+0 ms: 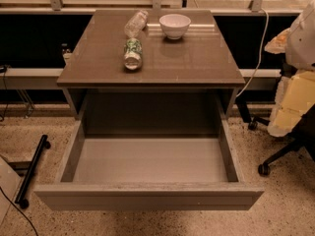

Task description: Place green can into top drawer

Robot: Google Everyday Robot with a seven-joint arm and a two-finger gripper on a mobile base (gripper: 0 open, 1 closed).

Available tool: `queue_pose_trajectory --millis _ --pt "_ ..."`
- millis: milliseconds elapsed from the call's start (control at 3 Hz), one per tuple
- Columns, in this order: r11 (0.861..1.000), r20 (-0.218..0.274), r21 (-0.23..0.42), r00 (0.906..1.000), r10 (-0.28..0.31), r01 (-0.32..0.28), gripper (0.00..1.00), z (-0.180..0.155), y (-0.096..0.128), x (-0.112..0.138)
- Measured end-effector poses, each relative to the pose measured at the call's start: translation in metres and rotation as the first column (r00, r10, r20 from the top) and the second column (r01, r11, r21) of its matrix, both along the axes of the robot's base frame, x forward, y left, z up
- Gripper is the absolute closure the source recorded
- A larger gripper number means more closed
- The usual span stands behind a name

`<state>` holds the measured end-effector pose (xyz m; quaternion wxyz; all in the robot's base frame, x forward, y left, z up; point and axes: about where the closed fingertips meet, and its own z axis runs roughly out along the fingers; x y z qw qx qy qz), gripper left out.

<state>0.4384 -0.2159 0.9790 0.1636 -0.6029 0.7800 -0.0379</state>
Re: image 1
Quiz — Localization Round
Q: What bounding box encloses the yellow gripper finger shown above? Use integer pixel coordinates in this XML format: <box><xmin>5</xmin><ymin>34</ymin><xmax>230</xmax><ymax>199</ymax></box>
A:
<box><xmin>267</xmin><ymin>70</ymin><xmax>315</xmax><ymax>137</ymax></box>

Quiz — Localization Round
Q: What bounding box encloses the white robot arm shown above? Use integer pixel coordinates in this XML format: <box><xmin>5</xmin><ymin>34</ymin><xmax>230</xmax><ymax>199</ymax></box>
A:
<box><xmin>265</xmin><ymin>0</ymin><xmax>315</xmax><ymax>137</ymax></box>

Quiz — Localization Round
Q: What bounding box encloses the open grey top drawer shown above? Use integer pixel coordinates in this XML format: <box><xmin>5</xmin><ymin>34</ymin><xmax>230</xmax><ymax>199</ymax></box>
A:
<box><xmin>34</xmin><ymin>92</ymin><xmax>264</xmax><ymax>210</ymax></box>

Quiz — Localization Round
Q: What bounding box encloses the black office chair base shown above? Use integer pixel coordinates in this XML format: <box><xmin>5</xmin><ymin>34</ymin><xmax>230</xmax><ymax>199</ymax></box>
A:
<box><xmin>235</xmin><ymin>95</ymin><xmax>315</xmax><ymax>177</ymax></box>

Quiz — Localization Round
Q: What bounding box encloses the grey cabinet body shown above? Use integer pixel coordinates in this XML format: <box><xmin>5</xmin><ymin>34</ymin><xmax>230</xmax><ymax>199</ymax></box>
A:
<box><xmin>57</xmin><ymin>9</ymin><xmax>244</xmax><ymax>110</ymax></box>

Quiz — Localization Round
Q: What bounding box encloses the white ceramic bowl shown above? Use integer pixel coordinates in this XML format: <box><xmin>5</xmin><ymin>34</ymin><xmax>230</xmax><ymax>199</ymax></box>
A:
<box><xmin>159</xmin><ymin>14</ymin><xmax>191</xmax><ymax>39</ymax></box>

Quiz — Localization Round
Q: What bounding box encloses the clear plastic bottle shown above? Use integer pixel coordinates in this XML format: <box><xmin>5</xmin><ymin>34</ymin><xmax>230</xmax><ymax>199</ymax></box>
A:
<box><xmin>124</xmin><ymin>10</ymin><xmax>149</xmax><ymax>38</ymax></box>

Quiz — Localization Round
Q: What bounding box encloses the black wheeled stand leg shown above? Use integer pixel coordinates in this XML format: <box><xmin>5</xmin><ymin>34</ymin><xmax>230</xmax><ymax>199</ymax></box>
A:
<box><xmin>15</xmin><ymin>135</ymin><xmax>51</xmax><ymax>209</ymax></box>

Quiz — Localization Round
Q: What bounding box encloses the white cable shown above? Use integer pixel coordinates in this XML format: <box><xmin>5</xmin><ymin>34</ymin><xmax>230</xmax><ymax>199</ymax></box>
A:
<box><xmin>235</xmin><ymin>8</ymin><xmax>270</xmax><ymax>98</ymax></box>

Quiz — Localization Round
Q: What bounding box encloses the black floor cable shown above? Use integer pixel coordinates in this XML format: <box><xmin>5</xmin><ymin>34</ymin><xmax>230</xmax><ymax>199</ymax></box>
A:
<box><xmin>0</xmin><ymin>185</ymin><xmax>39</xmax><ymax>236</ymax></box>

